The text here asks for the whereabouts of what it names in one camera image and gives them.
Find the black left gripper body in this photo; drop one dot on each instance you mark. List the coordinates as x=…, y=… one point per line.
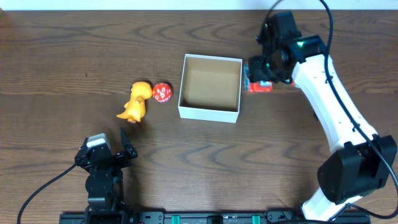
x=109, y=157

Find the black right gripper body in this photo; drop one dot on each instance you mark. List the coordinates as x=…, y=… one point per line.
x=257, y=69

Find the orange toy dinosaur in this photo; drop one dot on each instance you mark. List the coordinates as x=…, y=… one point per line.
x=135, y=108

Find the red grey toy fire truck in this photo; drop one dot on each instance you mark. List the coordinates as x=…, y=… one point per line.
x=256, y=87

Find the red ball with white letters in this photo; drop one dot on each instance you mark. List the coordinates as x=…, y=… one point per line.
x=162, y=92

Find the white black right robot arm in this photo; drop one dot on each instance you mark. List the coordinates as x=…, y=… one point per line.
x=361, y=160

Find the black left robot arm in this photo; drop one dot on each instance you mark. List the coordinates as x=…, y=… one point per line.
x=105, y=181

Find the open cardboard box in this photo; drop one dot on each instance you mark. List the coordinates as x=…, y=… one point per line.
x=210, y=88

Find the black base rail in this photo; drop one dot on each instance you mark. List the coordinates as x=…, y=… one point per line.
x=271, y=216

